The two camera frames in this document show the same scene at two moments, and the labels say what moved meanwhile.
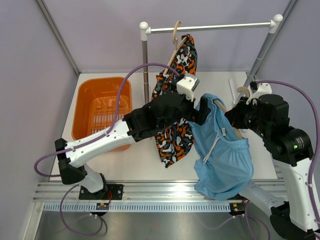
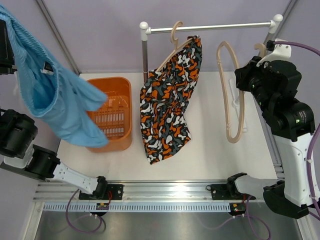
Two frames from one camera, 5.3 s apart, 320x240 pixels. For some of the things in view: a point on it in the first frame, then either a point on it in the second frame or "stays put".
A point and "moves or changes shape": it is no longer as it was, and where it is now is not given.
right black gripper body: x=248 y=114 -> x=253 y=78
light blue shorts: x=224 y=161 -> x=53 y=93
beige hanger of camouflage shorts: x=177 y=24 moves or changes shape
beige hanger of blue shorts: x=235 y=130 -> x=242 y=96
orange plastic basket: x=95 y=107 stays put
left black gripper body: x=185 y=111 -> x=7 y=65
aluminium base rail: x=175 y=191 stays put
